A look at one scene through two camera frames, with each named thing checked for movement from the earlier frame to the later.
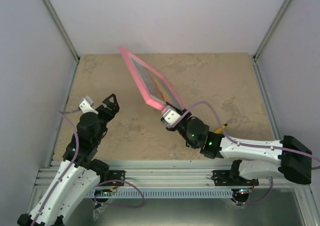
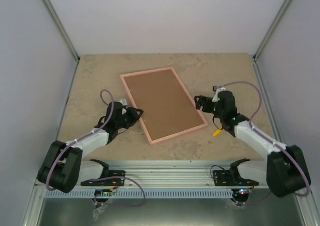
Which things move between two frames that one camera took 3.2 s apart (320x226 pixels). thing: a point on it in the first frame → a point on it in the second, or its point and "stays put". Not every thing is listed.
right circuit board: (244, 191) stays put
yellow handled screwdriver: (219, 130) stays put
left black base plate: (116, 176) stays put
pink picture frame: (150, 98) → (172, 135)
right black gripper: (188, 114) → (202, 99)
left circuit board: (106, 192) stays put
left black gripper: (110, 115) → (134, 115)
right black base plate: (223, 178) stays put
